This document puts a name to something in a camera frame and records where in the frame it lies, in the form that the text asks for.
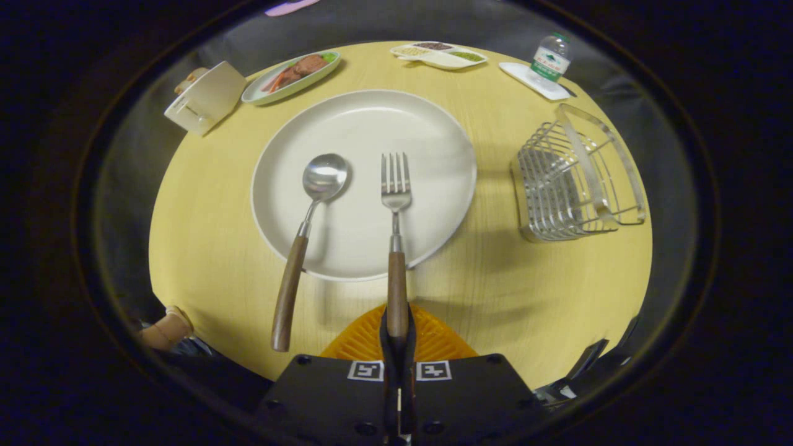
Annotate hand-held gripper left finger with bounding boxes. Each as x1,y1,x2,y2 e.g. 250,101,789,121
255,302,399,442

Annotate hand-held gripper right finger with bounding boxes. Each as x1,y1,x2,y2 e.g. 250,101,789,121
398,302,550,442

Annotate wooden handled metal fork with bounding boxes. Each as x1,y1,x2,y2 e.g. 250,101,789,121
380,152,413,343

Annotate large round white plate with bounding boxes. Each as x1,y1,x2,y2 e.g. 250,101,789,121
250,89,478,284

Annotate oval green-rimmed food dish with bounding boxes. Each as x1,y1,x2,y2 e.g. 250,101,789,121
241,51,343,107

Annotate orange carrot strips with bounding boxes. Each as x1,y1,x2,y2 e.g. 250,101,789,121
263,67,299,94

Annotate white divided condiment tray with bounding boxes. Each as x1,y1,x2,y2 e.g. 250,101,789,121
390,41,489,71

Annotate brown meat piece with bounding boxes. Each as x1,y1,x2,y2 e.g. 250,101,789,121
290,54,330,79

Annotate flat white rectangular tray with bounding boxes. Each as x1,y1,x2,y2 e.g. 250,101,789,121
499,61,573,102

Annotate white box holder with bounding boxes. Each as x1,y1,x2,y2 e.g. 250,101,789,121
164,61,247,138

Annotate clear plastic water bottle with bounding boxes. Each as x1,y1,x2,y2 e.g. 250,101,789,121
529,33,572,84

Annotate pink flat object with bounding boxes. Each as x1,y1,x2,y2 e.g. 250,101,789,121
265,0,322,17

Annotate wooden handled metal spoon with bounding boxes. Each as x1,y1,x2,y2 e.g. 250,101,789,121
271,153,350,353

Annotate metal wire rack basket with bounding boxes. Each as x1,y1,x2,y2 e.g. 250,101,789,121
510,103,647,243

